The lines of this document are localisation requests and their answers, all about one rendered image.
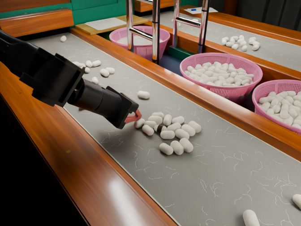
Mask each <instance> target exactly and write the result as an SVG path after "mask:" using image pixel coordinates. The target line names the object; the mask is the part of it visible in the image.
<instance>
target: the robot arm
mask: <svg viewBox="0 0 301 226"><path fill-rule="evenodd" d="M0 61H1V62H2V63H3V64H4V65H5V66H6V67H7V68H8V69H9V70H10V72H11V73H13V74H14V75H16V76H18V77H19V78H20V79H19V80H20V81H22V82H23V83H25V84H26V85H28V86H30V87H31V88H33V91H32V92H33V93H32V94H31V95H32V96H33V97H34V98H36V99H38V100H39V101H42V102H44V103H46V104H48V105H50V106H52V107H54V105H55V104H56V105H58V106H60V107H62V108H63V107H64V105H65V104H66V102H67V103H68V104H71V105H74V106H76V107H79V108H82V109H85V110H87V111H90V112H93V113H96V114H99V115H101V116H103V117H105V118H106V119H107V120H108V121H109V122H110V123H111V124H112V125H113V126H115V127H116V128H118V129H123V127H124V126H125V124H127V123H130V122H133V121H137V120H139V119H140V118H141V117H142V114H141V113H140V111H139V110H138V107H139V104H138V103H136V102H135V101H134V100H133V99H131V98H129V97H128V96H127V95H125V94H123V93H119V92H118V91H116V90H115V89H113V88H112V87H110V86H107V87H106V88H103V87H101V86H99V85H97V84H95V83H93V82H91V81H88V80H86V79H84V78H83V77H82V76H83V74H84V73H85V71H84V70H83V69H82V68H80V67H78V66H77V65H75V64H74V63H72V62H71V61H69V60H68V59H66V58H64V57H63V56H61V55H60V54H58V53H56V54H55V55H52V54H51V53H49V52H47V51H45V50H44V49H42V48H40V47H38V46H36V45H35V44H33V43H31V42H26V41H23V40H20V39H17V38H14V37H12V36H10V35H9V34H7V33H5V32H4V31H2V30H0ZM132 112H134V113H135V115H134V116H128V114H129V113H130V114H131V113H132Z"/></svg>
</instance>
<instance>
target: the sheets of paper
mask: <svg viewBox="0 0 301 226"><path fill-rule="evenodd" d="M85 24H86V25H88V26H90V27H93V28H95V29H97V30H104V29H107V28H111V27H115V26H120V25H124V24H127V23H126V22H124V21H122V20H120V19H117V18H115V17H113V18H108V19H103V20H97V21H93V22H86V23H85Z"/></svg>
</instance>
